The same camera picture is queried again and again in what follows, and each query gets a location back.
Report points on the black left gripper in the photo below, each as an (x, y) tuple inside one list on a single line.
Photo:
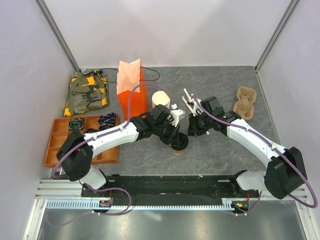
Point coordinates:
[(172, 139)]

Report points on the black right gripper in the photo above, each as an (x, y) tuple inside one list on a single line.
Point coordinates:
[(193, 130)]

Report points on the black coffee cup lid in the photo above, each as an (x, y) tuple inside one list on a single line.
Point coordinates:
[(182, 142)]

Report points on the brown paper coffee cup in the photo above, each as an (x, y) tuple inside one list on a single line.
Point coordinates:
[(178, 150)]

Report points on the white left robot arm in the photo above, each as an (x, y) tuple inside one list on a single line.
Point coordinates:
[(78, 150)]

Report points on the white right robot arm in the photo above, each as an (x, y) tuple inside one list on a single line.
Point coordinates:
[(285, 171)]

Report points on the stack of paper cups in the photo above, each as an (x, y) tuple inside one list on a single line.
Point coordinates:
[(160, 98)]

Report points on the cardboard cup carrier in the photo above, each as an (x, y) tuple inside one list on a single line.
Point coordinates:
[(246, 96)]

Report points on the striped blue necktie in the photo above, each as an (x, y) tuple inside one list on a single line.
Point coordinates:
[(108, 119)]

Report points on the black coiled belt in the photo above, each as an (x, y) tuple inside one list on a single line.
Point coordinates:
[(91, 130)]

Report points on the camouflage folded cloth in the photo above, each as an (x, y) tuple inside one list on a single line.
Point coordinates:
[(88, 91)]

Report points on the green blue coiled belt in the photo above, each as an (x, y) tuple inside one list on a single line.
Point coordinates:
[(76, 124)]

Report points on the orange wooden compartment tray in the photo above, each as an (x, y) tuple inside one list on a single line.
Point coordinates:
[(59, 133)]

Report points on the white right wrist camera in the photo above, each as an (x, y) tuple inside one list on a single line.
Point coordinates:
[(194, 108)]

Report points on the aluminium cable duct rail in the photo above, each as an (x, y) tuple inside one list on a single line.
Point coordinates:
[(90, 204)]

